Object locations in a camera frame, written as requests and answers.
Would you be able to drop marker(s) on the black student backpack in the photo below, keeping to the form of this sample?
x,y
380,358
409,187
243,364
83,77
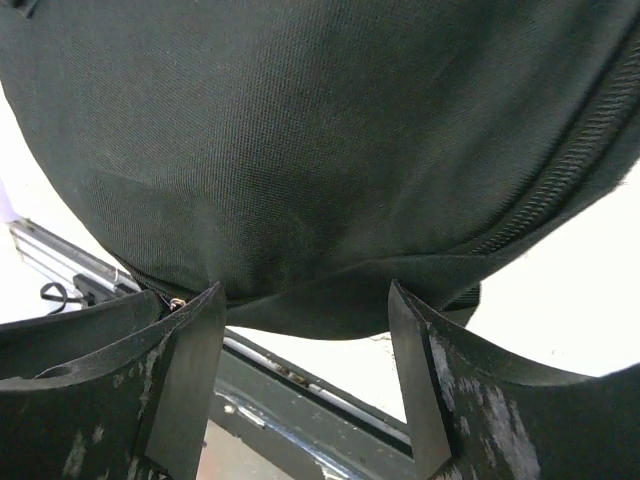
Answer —
x,y
305,154

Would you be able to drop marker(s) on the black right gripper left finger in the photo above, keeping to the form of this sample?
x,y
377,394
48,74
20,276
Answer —
x,y
121,390

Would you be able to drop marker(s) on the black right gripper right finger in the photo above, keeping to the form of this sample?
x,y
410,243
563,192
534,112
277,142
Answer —
x,y
477,411

